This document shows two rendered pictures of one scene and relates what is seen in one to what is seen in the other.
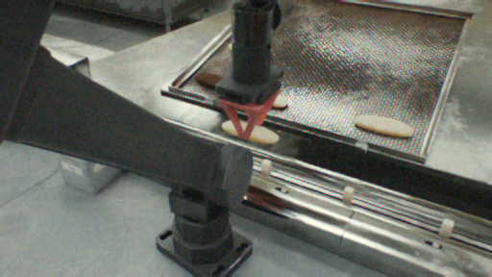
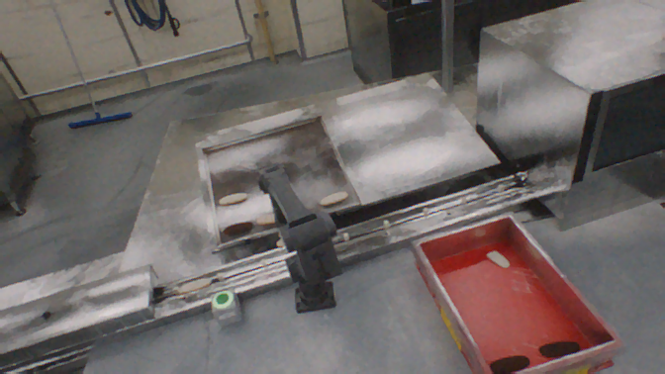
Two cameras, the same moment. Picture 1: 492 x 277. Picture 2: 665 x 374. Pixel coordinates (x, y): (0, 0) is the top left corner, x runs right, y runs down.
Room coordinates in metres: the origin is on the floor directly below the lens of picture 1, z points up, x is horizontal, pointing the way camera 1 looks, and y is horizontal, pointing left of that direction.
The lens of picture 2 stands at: (-0.35, 0.50, 1.92)
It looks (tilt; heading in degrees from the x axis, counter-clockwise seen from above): 38 degrees down; 322
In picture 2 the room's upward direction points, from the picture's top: 11 degrees counter-clockwise
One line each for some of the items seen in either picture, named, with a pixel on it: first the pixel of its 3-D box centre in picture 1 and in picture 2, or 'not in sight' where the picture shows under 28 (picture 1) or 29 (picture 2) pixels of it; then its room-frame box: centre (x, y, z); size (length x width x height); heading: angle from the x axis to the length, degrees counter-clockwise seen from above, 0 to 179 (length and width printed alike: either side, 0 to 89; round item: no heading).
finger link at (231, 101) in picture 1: (248, 109); not in sight; (0.56, -0.01, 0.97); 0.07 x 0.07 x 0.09; 61
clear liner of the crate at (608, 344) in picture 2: not in sight; (502, 296); (-0.02, -0.24, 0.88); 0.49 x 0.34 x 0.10; 149
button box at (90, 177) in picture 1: (92, 167); (228, 310); (0.58, 0.26, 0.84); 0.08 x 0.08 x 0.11; 61
